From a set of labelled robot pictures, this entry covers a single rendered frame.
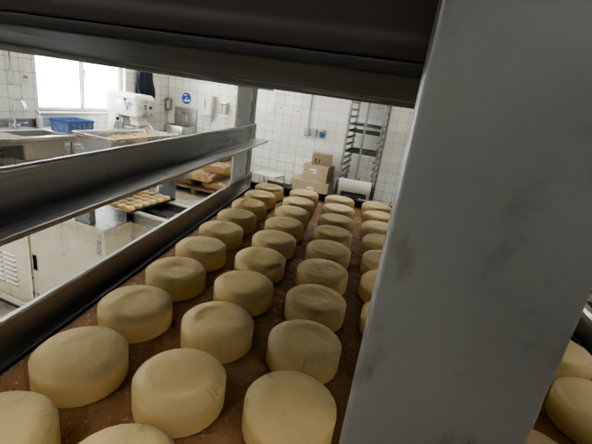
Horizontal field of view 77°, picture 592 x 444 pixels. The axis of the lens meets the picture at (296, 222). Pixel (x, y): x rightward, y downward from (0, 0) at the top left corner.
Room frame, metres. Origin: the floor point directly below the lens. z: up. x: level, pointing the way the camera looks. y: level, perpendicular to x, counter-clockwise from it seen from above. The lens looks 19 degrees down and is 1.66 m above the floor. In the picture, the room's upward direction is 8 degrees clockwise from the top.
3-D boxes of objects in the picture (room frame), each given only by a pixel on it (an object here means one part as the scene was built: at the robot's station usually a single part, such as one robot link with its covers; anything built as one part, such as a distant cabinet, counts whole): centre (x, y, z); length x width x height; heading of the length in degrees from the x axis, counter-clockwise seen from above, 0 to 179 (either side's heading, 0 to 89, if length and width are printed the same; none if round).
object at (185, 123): (6.61, 2.17, 0.93); 0.99 x 0.38 x 1.09; 72
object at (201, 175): (5.75, 1.61, 0.32); 0.72 x 0.42 x 0.17; 76
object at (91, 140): (2.26, 1.06, 1.25); 0.56 x 0.29 x 0.14; 161
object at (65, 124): (4.66, 2.92, 0.95); 0.40 x 0.30 x 0.14; 165
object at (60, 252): (2.41, 1.51, 0.42); 1.28 x 0.72 x 0.84; 71
